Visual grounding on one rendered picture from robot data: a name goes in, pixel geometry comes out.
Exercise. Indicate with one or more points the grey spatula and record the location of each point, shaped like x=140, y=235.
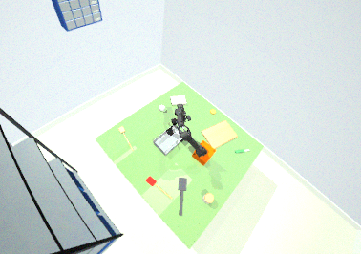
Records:
x=182, y=187

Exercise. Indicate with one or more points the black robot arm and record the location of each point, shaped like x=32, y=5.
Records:
x=186, y=135

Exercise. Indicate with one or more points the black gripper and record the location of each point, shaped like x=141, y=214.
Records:
x=175, y=121

